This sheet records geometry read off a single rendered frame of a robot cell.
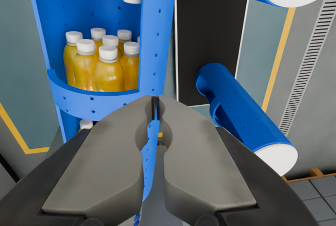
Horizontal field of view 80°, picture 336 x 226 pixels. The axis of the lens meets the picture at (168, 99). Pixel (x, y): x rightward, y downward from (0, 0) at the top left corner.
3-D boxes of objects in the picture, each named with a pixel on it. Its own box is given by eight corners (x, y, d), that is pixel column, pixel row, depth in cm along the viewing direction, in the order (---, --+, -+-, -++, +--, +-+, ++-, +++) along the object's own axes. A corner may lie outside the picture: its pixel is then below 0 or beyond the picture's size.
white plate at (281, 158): (287, 135, 85) (285, 133, 86) (231, 167, 93) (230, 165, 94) (304, 164, 99) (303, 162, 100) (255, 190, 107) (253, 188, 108)
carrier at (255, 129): (217, 55, 158) (187, 77, 165) (286, 132, 86) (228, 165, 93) (233, 78, 172) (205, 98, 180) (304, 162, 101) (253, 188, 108)
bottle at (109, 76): (117, 131, 51) (115, 61, 41) (92, 124, 52) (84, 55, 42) (129, 115, 57) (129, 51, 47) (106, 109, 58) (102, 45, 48)
